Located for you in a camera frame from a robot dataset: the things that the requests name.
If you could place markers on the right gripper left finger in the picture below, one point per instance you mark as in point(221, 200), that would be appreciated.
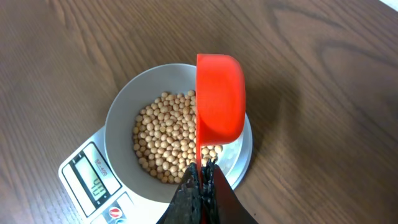
point(186, 204)

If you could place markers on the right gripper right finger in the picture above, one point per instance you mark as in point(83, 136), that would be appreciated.
point(220, 203)

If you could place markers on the grey round bowl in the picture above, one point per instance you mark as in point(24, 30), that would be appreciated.
point(140, 91)

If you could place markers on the white digital kitchen scale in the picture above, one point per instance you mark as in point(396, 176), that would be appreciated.
point(100, 197)

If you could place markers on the soybeans in bowl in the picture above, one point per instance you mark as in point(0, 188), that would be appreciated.
point(165, 136)

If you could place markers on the red plastic measuring scoop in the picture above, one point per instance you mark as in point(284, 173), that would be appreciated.
point(220, 101)

